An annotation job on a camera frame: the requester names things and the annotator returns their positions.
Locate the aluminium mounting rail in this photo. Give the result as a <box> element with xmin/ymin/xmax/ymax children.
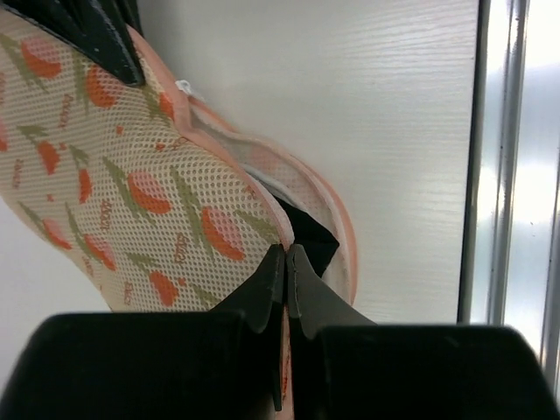
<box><xmin>458</xmin><ymin>1</ymin><xmax>559</xmax><ymax>382</ymax></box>

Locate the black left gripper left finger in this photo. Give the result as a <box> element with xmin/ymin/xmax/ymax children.
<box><xmin>1</xmin><ymin>245</ymin><xmax>285</xmax><ymax>419</ymax></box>

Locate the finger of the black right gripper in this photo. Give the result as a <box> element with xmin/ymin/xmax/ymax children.
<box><xmin>56</xmin><ymin>0</ymin><xmax>144</xmax><ymax>85</ymax></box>

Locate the floral mesh bra laundry bag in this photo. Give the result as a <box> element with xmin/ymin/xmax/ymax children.
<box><xmin>1</xmin><ymin>1</ymin><xmax>358</xmax><ymax>419</ymax></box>

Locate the black bra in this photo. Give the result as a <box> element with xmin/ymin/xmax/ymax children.
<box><xmin>274</xmin><ymin>195</ymin><xmax>340</xmax><ymax>277</ymax></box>

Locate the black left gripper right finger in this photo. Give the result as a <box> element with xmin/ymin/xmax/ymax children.
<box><xmin>286</xmin><ymin>245</ymin><xmax>559</xmax><ymax>419</ymax></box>

